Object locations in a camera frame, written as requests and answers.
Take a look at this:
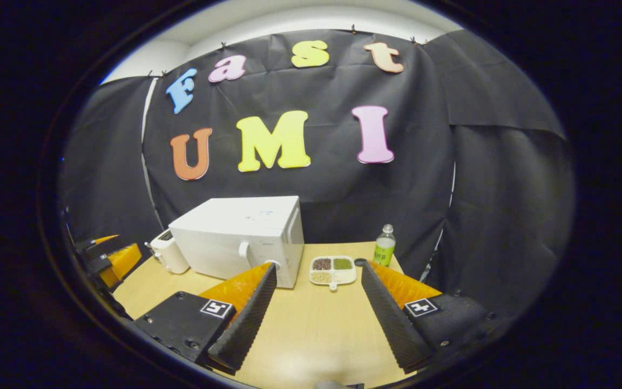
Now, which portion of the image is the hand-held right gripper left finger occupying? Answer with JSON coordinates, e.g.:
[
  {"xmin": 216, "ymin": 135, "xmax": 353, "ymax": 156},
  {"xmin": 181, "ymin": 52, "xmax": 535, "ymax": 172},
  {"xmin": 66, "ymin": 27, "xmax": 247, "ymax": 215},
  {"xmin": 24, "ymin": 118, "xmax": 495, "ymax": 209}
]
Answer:
[{"xmin": 134, "ymin": 262, "xmax": 278, "ymax": 376}]

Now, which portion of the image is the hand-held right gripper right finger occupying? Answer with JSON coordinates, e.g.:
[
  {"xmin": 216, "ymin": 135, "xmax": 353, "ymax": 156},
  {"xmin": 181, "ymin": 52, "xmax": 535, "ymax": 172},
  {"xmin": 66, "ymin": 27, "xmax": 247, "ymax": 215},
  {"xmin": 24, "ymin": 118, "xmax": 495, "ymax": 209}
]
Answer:
[{"xmin": 361, "ymin": 260, "xmax": 498, "ymax": 374}]

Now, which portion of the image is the white microwave oven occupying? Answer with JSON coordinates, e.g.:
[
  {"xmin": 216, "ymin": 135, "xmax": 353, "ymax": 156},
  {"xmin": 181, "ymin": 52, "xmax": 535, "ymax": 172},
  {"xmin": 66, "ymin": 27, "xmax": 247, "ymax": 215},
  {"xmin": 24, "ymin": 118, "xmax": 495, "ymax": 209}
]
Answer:
[{"xmin": 168, "ymin": 196, "xmax": 305, "ymax": 289}]

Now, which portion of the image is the white toaster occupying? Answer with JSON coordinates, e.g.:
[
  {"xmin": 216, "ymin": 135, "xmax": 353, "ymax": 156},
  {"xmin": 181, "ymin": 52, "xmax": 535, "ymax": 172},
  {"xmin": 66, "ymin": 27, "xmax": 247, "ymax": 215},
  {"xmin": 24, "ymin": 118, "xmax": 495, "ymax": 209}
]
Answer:
[{"xmin": 150, "ymin": 229, "xmax": 191, "ymax": 275}]

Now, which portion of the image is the white divided tray with grains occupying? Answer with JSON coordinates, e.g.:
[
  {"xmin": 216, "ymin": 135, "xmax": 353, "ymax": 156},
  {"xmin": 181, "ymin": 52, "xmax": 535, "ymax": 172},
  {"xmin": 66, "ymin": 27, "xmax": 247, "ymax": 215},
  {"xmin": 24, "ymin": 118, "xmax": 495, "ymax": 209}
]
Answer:
[{"xmin": 310, "ymin": 256, "xmax": 357, "ymax": 292}]

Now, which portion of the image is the green label drink bottle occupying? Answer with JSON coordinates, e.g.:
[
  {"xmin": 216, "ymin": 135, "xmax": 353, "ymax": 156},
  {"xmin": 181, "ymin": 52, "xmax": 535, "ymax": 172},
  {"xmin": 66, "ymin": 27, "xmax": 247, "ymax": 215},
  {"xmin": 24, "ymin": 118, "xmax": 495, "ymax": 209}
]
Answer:
[{"xmin": 373, "ymin": 224, "xmax": 397, "ymax": 267}]

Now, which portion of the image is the black backdrop cloth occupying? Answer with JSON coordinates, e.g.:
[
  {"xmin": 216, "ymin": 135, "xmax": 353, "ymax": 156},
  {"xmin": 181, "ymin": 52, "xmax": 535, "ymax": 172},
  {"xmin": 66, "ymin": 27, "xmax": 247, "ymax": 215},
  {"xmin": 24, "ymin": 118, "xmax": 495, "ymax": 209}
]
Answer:
[{"xmin": 60, "ymin": 30, "xmax": 576, "ymax": 319}]

